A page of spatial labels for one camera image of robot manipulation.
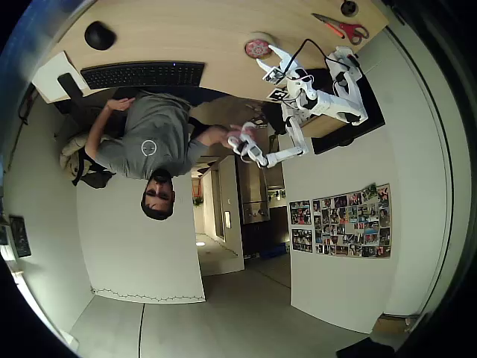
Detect beige roll of tape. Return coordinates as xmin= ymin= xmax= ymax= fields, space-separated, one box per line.
xmin=246 ymin=31 xmax=275 ymax=60

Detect pink patterned ball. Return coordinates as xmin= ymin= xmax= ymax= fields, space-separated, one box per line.
xmin=244 ymin=38 xmax=270 ymax=60

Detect small photo sheet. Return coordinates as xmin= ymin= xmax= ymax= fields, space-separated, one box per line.
xmin=291 ymin=227 xmax=314 ymax=254
xmin=289 ymin=200 xmax=312 ymax=226

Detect red handled scissors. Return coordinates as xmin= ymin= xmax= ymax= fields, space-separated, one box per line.
xmin=312 ymin=13 xmax=370 ymax=45

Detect string of small lights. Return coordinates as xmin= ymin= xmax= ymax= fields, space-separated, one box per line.
xmin=89 ymin=286 xmax=206 ymax=302

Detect person's right hand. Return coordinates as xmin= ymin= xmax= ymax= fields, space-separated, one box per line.
xmin=216 ymin=124 xmax=250 ymax=151

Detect black keyboard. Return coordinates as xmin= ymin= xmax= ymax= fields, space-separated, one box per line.
xmin=80 ymin=60 xmax=206 ymax=90

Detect white leader arm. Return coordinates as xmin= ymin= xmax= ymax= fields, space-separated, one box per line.
xmin=265 ymin=99 xmax=311 ymax=169

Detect person's left forearm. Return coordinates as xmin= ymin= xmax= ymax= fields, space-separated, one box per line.
xmin=84 ymin=107 xmax=114 ymax=160

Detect black computer mouse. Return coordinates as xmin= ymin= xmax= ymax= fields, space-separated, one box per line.
xmin=83 ymin=21 xmax=117 ymax=50

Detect black base mat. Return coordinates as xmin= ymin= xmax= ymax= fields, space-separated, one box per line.
xmin=297 ymin=68 xmax=386 ymax=156

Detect cardboard box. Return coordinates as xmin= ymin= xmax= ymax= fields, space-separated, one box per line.
xmin=373 ymin=313 xmax=419 ymax=334

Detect black camera cable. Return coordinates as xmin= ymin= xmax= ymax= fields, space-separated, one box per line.
xmin=285 ymin=38 xmax=332 ymax=80

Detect white paper sheet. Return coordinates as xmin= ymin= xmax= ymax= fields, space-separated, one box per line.
xmin=31 ymin=51 xmax=83 ymax=104

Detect black and white marker tag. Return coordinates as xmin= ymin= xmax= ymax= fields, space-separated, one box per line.
xmin=266 ymin=87 xmax=290 ymax=103

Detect beige bag with black strap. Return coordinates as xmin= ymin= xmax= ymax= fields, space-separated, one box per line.
xmin=59 ymin=134 xmax=117 ymax=189

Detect large photo collage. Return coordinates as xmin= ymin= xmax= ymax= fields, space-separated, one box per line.
xmin=312 ymin=183 xmax=392 ymax=259

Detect dark framed picture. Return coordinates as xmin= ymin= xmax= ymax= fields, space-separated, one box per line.
xmin=8 ymin=214 xmax=32 ymax=259

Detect blue crate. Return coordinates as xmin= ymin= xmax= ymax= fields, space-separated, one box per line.
xmin=259 ymin=242 xmax=290 ymax=260

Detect small gripper camera module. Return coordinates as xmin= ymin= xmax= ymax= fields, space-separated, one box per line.
xmin=262 ymin=66 xmax=285 ymax=84

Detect person's left hand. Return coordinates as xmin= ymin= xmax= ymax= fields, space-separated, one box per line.
xmin=104 ymin=97 xmax=136 ymax=112

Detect steel refrigerator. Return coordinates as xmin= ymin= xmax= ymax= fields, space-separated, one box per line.
xmin=236 ymin=163 xmax=271 ymax=224

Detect man in grey shirt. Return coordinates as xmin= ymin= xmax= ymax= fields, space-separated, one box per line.
xmin=84 ymin=91 xmax=250 ymax=222

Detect person's right forearm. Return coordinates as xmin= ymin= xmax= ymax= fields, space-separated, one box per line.
xmin=189 ymin=126 xmax=224 ymax=157

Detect white leader handle grip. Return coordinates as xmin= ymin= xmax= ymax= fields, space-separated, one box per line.
xmin=227 ymin=122 xmax=270 ymax=167

